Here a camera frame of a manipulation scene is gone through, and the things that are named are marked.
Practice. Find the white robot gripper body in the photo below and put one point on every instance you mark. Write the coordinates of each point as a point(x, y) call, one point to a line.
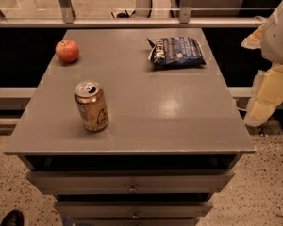
point(278, 41)

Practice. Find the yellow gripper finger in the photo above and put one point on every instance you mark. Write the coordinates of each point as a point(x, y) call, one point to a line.
point(253, 41)

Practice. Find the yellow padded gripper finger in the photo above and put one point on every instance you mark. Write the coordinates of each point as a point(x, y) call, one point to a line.
point(266, 96)

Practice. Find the blue chip bag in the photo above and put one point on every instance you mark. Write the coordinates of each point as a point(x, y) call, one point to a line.
point(175, 52)

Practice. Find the grey drawer cabinet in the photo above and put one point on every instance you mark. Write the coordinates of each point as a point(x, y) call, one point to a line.
point(173, 137)

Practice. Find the gold soda can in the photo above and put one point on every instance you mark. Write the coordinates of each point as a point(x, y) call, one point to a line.
point(91, 104)

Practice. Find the red apple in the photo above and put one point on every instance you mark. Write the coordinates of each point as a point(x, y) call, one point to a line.
point(67, 51)

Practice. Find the grey metal railing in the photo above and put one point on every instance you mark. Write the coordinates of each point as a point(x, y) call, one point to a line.
point(113, 13)

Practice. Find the black shoe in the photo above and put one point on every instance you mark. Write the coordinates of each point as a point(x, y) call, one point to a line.
point(13, 218)

